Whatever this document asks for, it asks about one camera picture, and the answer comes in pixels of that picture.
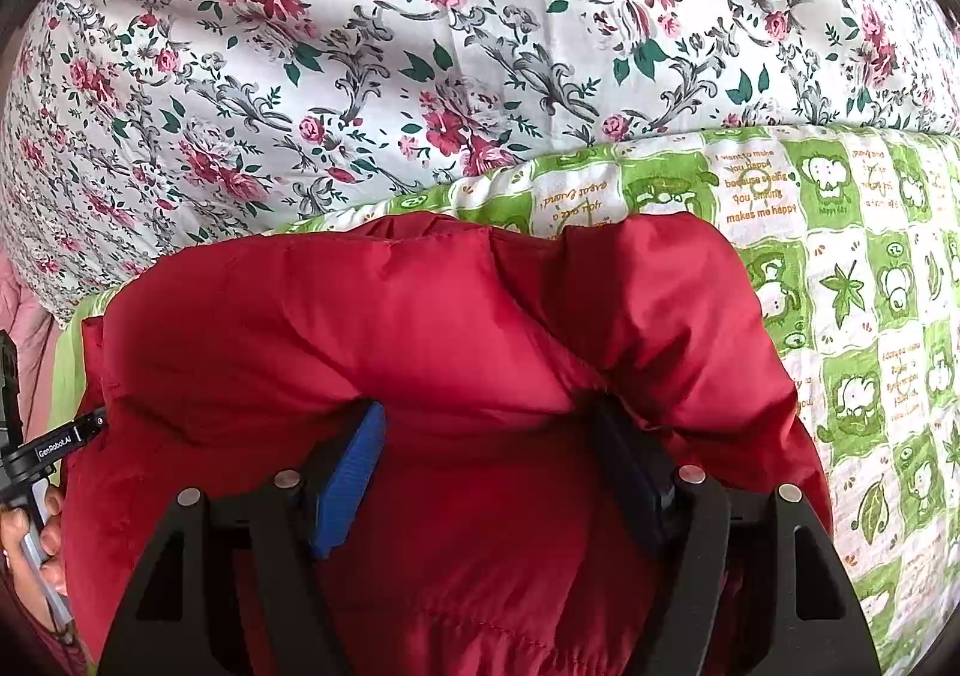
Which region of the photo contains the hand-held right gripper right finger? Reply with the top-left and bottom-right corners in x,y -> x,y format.
596,395 -> 882,676

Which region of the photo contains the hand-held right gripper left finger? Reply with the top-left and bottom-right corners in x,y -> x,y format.
97,400 -> 387,676

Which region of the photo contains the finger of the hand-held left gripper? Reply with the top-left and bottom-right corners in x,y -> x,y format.
15,408 -> 107,473

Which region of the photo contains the red quilted jacket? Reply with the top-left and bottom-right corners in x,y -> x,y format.
60,211 -> 833,676

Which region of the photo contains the person's left forearm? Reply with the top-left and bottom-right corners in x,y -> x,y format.
0,575 -> 98,676

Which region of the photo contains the person's left hand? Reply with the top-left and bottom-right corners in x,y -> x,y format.
0,485 -> 68,636

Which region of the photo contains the pink blanket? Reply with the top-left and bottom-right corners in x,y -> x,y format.
0,263 -> 57,437

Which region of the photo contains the green cartoon print blanket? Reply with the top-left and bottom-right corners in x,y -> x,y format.
49,125 -> 960,676

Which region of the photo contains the floral print quilt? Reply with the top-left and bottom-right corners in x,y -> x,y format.
0,0 -> 960,325

